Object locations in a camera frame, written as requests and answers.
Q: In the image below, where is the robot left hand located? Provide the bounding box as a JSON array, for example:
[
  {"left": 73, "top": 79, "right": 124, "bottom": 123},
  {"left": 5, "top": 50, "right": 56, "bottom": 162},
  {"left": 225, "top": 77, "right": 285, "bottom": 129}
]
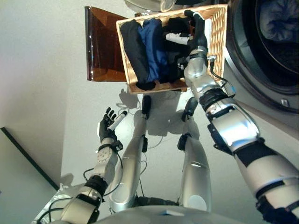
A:
[{"left": 98, "top": 107, "right": 128, "bottom": 144}]

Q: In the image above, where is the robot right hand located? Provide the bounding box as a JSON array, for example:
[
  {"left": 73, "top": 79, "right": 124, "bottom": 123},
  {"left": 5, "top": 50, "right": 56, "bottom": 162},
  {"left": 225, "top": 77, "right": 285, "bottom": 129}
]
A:
[{"left": 163, "top": 9, "right": 213, "bottom": 52}]

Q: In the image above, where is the grey cabinet with black edge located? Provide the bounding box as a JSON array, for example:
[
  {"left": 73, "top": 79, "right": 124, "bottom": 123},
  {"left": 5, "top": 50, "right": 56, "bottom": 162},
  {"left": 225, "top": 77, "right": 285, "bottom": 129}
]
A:
[{"left": 0, "top": 127, "right": 60, "bottom": 224}]

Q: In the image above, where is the black robot foot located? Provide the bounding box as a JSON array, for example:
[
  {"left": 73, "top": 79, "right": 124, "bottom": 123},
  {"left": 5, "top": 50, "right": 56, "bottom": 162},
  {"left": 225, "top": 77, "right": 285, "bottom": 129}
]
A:
[
  {"left": 141, "top": 95, "right": 152, "bottom": 119},
  {"left": 181, "top": 97, "right": 199, "bottom": 122}
]

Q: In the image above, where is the washing machine glass door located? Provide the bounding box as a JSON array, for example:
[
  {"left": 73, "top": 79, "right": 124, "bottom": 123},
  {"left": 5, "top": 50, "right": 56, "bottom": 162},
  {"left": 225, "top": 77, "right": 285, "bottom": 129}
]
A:
[{"left": 123, "top": 0, "right": 178, "bottom": 13}]

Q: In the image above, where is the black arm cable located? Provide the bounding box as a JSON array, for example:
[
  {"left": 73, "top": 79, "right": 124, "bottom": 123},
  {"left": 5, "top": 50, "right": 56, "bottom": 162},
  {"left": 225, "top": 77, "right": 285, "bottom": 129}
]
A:
[
  {"left": 83, "top": 149, "right": 124, "bottom": 196},
  {"left": 205, "top": 55, "right": 236, "bottom": 96}
]

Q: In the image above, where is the grey garment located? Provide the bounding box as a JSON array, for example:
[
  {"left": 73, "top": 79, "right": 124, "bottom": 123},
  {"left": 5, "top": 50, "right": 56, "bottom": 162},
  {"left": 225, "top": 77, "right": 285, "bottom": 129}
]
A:
[{"left": 259, "top": 0, "right": 299, "bottom": 40}]

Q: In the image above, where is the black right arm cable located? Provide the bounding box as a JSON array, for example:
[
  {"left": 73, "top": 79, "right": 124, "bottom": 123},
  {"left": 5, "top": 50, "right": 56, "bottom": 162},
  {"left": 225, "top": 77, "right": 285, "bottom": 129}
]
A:
[{"left": 205, "top": 55, "right": 236, "bottom": 96}]

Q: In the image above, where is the brown translucent stand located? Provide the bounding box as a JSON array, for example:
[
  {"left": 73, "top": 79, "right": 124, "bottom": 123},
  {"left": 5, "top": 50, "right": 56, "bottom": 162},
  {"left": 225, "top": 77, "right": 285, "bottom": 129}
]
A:
[{"left": 84, "top": 6, "right": 131, "bottom": 82}]

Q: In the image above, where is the black printed garment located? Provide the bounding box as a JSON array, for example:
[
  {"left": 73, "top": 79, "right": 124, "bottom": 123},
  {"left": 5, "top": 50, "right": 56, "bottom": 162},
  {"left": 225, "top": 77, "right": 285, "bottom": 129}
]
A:
[{"left": 161, "top": 16, "right": 194, "bottom": 84}]

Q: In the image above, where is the blue garment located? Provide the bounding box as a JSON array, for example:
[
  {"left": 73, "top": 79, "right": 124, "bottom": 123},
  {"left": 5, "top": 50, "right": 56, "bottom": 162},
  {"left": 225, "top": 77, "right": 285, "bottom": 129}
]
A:
[{"left": 137, "top": 18, "right": 170, "bottom": 83}]

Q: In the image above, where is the silver robot right leg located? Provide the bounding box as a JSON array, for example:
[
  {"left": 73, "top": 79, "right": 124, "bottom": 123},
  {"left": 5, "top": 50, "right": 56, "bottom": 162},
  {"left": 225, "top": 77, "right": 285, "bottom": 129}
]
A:
[{"left": 178, "top": 116, "right": 212, "bottom": 213}]

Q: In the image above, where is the grey front-load washing machine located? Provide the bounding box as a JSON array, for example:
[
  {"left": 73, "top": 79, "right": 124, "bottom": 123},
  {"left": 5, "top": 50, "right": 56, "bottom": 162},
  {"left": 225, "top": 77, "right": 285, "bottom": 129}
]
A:
[{"left": 223, "top": 0, "right": 299, "bottom": 115}]

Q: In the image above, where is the black robot left foot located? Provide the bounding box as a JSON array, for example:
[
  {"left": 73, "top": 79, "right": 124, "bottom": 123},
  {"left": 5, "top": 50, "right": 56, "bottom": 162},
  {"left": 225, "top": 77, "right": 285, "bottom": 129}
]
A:
[{"left": 141, "top": 95, "right": 152, "bottom": 119}]

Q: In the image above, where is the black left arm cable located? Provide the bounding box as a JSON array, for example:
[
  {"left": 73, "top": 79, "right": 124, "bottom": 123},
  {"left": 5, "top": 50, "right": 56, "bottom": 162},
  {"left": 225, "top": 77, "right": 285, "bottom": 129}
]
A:
[{"left": 83, "top": 149, "right": 124, "bottom": 196}]

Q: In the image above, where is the wicker laundry basket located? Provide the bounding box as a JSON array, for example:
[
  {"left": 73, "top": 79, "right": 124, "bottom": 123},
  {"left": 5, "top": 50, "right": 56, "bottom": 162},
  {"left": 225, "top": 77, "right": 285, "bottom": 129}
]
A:
[{"left": 116, "top": 4, "right": 228, "bottom": 95}]

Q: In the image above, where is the black robot right foot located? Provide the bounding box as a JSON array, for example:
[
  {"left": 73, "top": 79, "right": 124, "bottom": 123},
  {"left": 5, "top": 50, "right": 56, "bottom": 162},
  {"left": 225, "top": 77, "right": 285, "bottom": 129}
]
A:
[{"left": 181, "top": 97, "right": 199, "bottom": 122}]

